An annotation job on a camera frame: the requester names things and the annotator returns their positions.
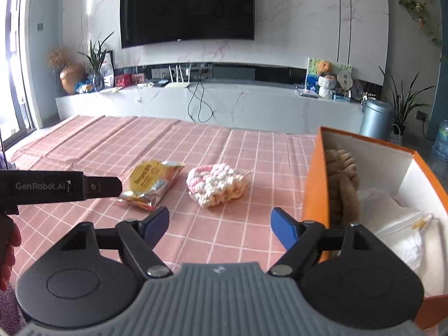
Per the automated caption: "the yellow snack packet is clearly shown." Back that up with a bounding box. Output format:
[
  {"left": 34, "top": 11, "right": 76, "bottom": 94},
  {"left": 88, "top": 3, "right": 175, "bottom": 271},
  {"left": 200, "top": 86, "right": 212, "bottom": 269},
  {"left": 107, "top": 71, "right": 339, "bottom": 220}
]
[{"left": 118, "top": 159, "right": 185, "bottom": 212}]

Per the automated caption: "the brown plush towel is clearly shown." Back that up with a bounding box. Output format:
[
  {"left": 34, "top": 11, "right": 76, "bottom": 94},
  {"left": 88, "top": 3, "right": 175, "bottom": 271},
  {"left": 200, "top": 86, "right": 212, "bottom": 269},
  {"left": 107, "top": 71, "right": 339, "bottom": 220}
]
[{"left": 324, "top": 140, "right": 361, "bottom": 229}]

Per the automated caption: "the pink white crochet piece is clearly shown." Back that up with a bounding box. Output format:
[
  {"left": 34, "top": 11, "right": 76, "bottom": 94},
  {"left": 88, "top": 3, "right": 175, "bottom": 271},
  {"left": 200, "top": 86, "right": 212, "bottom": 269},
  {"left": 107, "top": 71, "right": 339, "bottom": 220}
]
[{"left": 186, "top": 163, "right": 252, "bottom": 209}]

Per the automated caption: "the white paper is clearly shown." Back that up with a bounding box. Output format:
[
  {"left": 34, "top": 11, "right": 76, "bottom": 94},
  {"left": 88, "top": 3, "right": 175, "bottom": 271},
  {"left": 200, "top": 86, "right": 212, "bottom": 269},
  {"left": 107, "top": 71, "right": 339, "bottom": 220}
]
[{"left": 358, "top": 188, "right": 425, "bottom": 237}]

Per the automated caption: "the person left hand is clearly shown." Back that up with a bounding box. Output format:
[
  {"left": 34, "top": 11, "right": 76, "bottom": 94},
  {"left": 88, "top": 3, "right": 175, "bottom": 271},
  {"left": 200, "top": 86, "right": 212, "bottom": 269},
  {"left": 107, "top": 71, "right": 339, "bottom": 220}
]
[{"left": 1, "top": 216, "right": 22, "bottom": 291}]

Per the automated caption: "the pink checkered tablecloth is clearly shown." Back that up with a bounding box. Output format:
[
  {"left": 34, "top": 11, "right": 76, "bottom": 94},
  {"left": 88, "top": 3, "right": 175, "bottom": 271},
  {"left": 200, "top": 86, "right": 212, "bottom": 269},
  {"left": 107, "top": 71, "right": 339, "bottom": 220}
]
[{"left": 6, "top": 116, "right": 315, "bottom": 270}]

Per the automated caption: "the orange cardboard box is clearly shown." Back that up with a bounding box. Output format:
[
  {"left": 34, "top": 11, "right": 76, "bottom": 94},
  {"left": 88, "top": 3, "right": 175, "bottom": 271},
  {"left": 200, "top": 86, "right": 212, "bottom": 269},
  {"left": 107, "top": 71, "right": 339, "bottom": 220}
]
[{"left": 302, "top": 127, "right": 447, "bottom": 329}]

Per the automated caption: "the white tv cabinet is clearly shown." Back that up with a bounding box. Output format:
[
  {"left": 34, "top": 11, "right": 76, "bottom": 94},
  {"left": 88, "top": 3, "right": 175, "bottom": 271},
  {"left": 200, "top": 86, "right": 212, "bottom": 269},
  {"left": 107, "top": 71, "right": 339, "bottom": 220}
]
[{"left": 56, "top": 83, "right": 362, "bottom": 134}]

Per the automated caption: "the golden vase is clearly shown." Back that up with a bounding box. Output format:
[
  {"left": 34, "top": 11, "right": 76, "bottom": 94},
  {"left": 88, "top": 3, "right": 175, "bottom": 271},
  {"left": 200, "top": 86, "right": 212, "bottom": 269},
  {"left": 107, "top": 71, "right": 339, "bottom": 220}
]
[{"left": 59, "top": 64, "right": 86, "bottom": 95}]

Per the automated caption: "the silver trash bin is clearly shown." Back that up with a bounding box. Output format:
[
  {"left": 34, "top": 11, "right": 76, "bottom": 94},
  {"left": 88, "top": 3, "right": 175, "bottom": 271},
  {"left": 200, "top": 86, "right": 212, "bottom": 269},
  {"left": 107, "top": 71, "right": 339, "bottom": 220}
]
[{"left": 359, "top": 99, "right": 395, "bottom": 141}]

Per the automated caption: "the woven basket bag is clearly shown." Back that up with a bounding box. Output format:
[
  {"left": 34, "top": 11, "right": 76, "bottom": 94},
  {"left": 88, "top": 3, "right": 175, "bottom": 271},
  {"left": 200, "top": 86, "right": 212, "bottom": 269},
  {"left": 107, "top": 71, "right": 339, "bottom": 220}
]
[{"left": 389, "top": 124, "right": 402, "bottom": 146}]

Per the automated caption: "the white wifi router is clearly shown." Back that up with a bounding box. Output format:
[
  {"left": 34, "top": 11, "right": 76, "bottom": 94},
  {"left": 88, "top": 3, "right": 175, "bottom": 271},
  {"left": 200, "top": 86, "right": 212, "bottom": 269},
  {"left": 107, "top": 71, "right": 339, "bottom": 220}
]
[{"left": 165, "top": 64, "right": 191, "bottom": 89}]

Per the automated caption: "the teddy bear in pot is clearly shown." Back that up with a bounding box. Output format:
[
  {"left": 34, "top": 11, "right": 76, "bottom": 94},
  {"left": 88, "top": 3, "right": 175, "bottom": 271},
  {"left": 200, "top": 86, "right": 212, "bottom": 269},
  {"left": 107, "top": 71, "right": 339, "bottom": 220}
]
[{"left": 318, "top": 60, "right": 337, "bottom": 99}]

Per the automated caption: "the green potted plant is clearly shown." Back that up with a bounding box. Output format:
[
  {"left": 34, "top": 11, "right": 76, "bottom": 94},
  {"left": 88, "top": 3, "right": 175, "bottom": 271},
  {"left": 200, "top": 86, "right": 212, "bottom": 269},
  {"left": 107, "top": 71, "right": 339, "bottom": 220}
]
[{"left": 79, "top": 32, "right": 114, "bottom": 92}]

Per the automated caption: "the colourful picture card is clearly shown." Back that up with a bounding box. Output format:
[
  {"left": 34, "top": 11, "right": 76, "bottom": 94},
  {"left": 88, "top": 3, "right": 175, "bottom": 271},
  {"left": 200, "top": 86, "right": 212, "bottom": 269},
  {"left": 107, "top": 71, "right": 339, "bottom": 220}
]
[{"left": 304, "top": 57, "right": 352, "bottom": 93}]

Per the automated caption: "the tall leafy floor plant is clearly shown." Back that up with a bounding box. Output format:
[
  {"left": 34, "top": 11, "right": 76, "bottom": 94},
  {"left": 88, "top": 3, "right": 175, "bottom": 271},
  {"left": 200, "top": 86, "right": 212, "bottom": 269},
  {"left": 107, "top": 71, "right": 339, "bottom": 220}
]
[{"left": 379, "top": 67, "right": 435, "bottom": 135}]

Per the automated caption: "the blue water jug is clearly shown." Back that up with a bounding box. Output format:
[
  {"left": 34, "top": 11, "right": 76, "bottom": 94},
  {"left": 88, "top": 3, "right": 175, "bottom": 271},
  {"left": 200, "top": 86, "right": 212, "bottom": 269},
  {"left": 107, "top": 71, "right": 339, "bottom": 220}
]
[{"left": 431, "top": 119, "right": 448, "bottom": 162}]

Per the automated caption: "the hanging ivy plant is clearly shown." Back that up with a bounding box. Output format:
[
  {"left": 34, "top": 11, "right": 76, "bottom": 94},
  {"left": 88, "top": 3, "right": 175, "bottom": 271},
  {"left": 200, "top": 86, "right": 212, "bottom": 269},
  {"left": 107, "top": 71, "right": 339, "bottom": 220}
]
[{"left": 398, "top": 0, "right": 447, "bottom": 62}]

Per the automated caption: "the black wall television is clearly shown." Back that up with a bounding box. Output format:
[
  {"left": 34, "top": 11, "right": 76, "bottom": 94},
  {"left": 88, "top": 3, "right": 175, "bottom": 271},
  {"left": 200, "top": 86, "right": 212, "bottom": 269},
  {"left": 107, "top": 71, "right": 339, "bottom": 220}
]
[{"left": 120, "top": 0, "right": 254, "bottom": 48}]

